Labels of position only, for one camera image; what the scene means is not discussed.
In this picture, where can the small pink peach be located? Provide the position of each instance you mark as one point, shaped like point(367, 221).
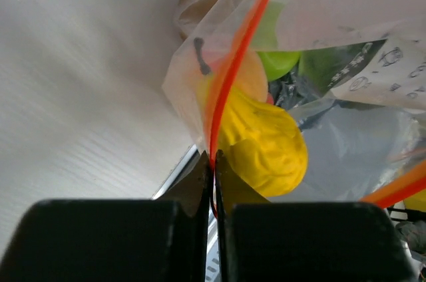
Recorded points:
point(251, 78)

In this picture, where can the green apple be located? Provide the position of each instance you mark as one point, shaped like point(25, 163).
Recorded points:
point(320, 68)

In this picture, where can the yellow lemon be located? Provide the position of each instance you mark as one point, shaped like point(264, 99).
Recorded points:
point(262, 142)

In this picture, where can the clear zip top bag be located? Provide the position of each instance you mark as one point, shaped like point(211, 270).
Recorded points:
point(306, 100)

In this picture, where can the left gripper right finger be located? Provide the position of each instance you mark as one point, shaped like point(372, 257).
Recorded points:
point(303, 241)

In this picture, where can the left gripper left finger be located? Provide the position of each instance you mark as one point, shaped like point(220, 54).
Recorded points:
point(115, 240)

